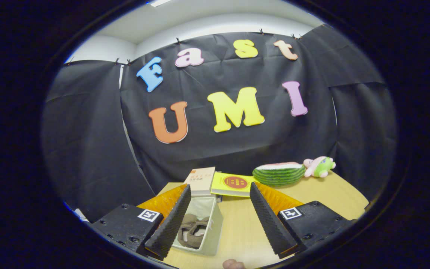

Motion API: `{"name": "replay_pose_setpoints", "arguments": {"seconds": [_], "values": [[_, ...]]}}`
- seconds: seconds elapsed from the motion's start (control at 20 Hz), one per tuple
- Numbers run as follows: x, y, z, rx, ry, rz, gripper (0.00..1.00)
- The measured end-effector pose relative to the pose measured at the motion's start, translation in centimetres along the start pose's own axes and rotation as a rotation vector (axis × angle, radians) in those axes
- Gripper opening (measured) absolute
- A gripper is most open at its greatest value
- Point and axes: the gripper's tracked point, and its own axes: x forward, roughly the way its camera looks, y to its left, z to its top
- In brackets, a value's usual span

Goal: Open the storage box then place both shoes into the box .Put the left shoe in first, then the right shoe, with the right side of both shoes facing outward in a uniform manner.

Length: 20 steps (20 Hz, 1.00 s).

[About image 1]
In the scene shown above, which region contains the watermelon slice plush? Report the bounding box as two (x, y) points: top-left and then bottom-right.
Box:
(252, 162), (306, 187)

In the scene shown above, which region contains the beige book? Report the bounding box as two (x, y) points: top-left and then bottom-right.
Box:
(184, 167), (216, 197)

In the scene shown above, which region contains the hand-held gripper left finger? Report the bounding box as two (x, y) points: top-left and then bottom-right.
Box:
(90, 184), (192, 261)

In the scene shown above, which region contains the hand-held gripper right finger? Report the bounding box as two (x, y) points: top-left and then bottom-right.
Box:
(249, 182), (354, 260)

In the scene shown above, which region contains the green pink plush toy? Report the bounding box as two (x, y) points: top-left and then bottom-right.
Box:
(303, 156), (337, 178)

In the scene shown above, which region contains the cream fabric storage box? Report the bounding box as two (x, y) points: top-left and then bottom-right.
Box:
(172, 196), (224, 257)

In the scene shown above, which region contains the brown suede shoe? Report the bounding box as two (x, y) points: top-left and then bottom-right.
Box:
(184, 214), (210, 233)
(177, 223), (206, 249)

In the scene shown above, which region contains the yellow book red emblem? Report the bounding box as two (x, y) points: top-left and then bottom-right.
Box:
(211, 171), (261, 198)

